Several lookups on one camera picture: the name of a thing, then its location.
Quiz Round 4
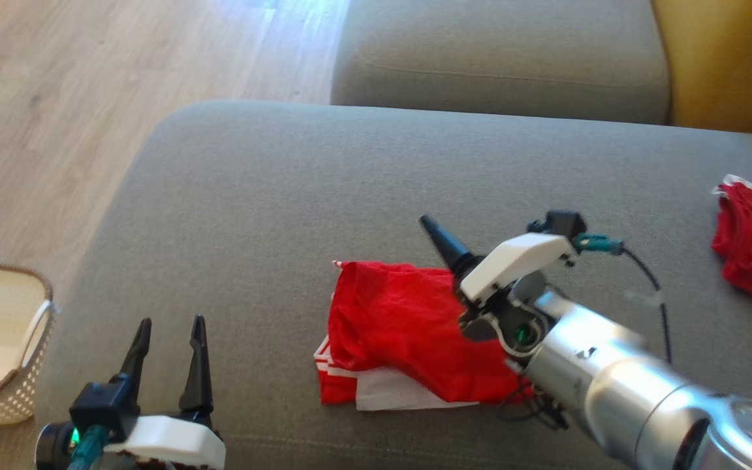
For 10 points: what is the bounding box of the large grey sofa cushion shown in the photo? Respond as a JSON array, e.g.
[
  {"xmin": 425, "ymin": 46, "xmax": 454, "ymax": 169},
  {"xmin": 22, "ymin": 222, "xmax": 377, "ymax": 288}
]
[{"xmin": 33, "ymin": 99, "xmax": 752, "ymax": 470}]

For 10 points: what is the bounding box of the yellow sofa cushion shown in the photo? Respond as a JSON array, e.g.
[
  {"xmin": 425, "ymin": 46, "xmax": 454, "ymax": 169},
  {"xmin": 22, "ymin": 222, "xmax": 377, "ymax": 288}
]
[{"xmin": 650, "ymin": 0, "xmax": 752, "ymax": 138}]

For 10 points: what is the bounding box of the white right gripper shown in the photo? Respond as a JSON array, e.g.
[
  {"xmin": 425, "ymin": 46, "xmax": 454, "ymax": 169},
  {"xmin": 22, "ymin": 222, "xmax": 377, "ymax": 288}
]
[{"xmin": 418, "ymin": 214, "xmax": 578, "ymax": 306}]

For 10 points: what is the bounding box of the teal left camera connector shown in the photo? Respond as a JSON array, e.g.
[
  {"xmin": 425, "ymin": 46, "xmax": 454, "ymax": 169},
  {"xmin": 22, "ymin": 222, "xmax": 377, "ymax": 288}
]
[{"xmin": 65, "ymin": 424, "xmax": 111, "ymax": 470}]

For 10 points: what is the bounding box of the red garment striped white trim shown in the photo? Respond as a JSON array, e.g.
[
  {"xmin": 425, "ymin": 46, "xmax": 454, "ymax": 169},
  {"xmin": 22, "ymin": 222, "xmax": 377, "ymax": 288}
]
[{"xmin": 313, "ymin": 259, "xmax": 537, "ymax": 413}]

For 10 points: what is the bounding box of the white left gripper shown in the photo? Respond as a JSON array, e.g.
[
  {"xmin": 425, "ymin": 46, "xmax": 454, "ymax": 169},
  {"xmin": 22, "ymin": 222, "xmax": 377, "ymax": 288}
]
[{"xmin": 102, "ymin": 314, "xmax": 227, "ymax": 470}]

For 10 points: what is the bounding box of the small grey sofa cushion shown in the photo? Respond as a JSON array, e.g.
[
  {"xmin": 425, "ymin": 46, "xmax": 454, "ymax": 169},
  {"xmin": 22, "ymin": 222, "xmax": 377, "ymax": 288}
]
[{"xmin": 328, "ymin": 0, "xmax": 672, "ymax": 127}]

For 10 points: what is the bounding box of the teal camera connector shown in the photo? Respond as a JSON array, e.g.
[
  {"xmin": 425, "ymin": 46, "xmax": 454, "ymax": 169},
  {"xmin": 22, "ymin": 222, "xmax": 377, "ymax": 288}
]
[
  {"xmin": 574, "ymin": 233, "xmax": 627, "ymax": 257},
  {"xmin": 65, "ymin": 424, "xmax": 111, "ymax": 470}
]

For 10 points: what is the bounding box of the black right camera cable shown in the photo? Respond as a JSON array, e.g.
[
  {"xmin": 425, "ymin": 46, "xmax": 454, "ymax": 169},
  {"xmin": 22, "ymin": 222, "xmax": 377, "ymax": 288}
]
[{"xmin": 620, "ymin": 244, "xmax": 672, "ymax": 364}]

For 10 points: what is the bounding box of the teal right camera connector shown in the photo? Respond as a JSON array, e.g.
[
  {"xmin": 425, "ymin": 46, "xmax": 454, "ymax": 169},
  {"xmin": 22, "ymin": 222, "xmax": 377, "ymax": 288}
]
[{"xmin": 574, "ymin": 233, "xmax": 627, "ymax": 257}]

